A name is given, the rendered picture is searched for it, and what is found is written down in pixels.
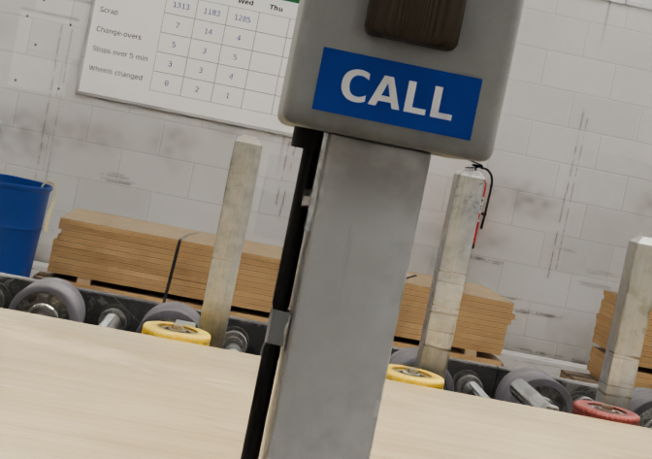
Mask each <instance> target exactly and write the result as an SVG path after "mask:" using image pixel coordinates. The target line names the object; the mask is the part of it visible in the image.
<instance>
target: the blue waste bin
mask: <svg viewBox="0 0 652 459"><path fill-rule="evenodd" d="M47 182H49V183H52V184H53V187H52V186H51V185H49V184H47ZM53 189H54V193H53V199H52V202H51V205H50V207H49V211H48V214H47V218H46V222H45V227H44V231H45V232H48V226H49V218H50V214H51V212H52V209H53V206H54V204H55V200H56V185H55V183H54V182H52V181H47V180H46V181H45V182H40V181H36V180H29V179H25V178H20V177H16V176H11V175H5V174H0V273H5V274H11V275H16V276H21V277H27V278H29V277H30V273H31V269H32V265H33V261H34V257H35V253H36V249H37V245H38V242H39V238H40V234H41V230H42V225H43V221H44V217H45V213H46V209H47V205H48V201H49V195H50V193H51V192H52V190H53Z"/></svg>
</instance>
